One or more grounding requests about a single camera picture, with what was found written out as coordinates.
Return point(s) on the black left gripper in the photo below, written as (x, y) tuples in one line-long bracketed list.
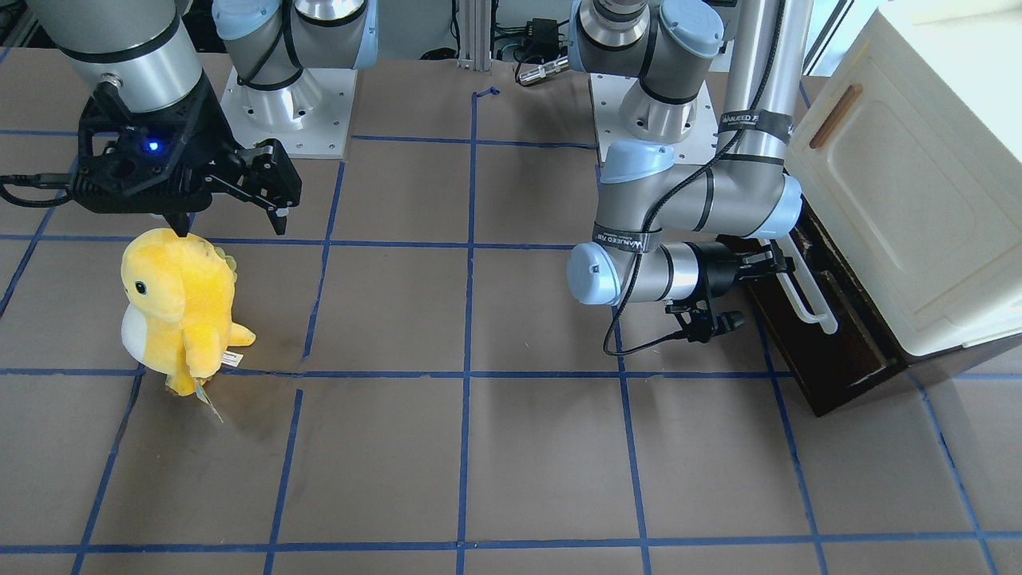
[(716, 269)]

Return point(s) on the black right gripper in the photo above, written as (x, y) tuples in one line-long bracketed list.
[(205, 128)]

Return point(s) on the white drawer handle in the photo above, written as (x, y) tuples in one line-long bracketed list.
[(803, 292)]

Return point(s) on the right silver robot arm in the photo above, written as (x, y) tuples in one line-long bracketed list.
[(144, 48)]

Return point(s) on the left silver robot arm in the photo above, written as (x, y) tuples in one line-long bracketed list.
[(680, 232)]

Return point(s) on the yellow plush dinosaur toy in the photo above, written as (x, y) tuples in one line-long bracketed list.
[(179, 320)]

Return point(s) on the white plastic storage box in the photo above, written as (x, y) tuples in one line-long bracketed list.
[(910, 157)]

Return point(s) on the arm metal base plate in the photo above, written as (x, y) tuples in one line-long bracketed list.
[(310, 118), (622, 110)]

